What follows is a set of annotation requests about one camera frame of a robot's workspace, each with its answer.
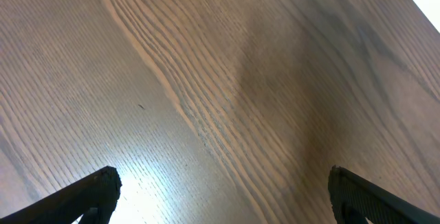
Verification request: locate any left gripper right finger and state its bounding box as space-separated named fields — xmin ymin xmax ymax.
xmin=328 ymin=166 xmax=439 ymax=224

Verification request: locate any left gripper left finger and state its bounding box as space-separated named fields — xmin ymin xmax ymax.
xmin=1 ymin=166 xmax=122 ymax=224

